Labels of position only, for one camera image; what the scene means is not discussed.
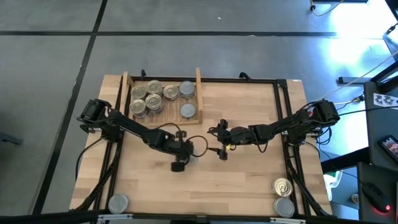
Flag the cream cable with black plug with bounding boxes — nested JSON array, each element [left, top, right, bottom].
[[310, 0, 345, 17]]

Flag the grey metal bracket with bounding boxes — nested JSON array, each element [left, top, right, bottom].
[[97, 213, 134, 222], [269, 217, 306, 224]]

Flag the green tuna can silver lid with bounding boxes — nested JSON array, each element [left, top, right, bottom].
[[108, 193, 130, 215], [273, 197, 295, 218], [178, 80, 196, 100], [179, 103, 197, 120]]

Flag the black power cable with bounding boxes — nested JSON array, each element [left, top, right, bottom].
[[74, 136, 105, 182]]

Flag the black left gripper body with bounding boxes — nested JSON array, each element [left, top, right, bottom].
[[164, 138, 195, 163]]

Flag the yellow floor cable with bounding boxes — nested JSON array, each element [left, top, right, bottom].
[[334, 98, 364, 106]]

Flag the long cream floor cable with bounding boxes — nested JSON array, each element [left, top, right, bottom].
[[307, 49, 398, 106]]

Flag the black computer mouse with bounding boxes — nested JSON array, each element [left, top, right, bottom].
[[362, 182, 391, 214]]

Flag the white plastic bag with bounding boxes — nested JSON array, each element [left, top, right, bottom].
[[323, 169, 343, 202]]

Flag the blue salmon can gold lid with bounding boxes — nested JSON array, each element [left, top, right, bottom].
[[129, 98, 147, 119], [272, 177, 294, 198], [162, 84, 180, 101], [146, 79, 164, 96], [130, 84, 147, 100], [145, 93, 164, 114]]

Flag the printed white paper sheet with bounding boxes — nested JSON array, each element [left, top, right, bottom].
[[373, 92, 398, 109]]

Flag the black aluminium table frame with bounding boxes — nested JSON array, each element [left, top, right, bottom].
[[70, 76, 335, 220]]

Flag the black cable bundle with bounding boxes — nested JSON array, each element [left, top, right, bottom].
[[310, 124, 333, 146]]

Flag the wooden slatted shelf rack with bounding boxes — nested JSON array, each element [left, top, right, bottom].
[[119, 67, 205, 128]]

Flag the dark grey desk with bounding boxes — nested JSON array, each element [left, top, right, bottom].
[[363, 79, 398, 170], [356, 161, 398, 224]]

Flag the black smartphone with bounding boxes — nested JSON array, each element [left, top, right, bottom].
[[377, 134, 398, 164]]

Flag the black left wrist camera cable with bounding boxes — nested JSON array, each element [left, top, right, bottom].
[[155, 122, 210, 158]]

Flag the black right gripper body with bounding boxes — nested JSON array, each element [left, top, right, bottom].
[[224, 126, 257, 146]]

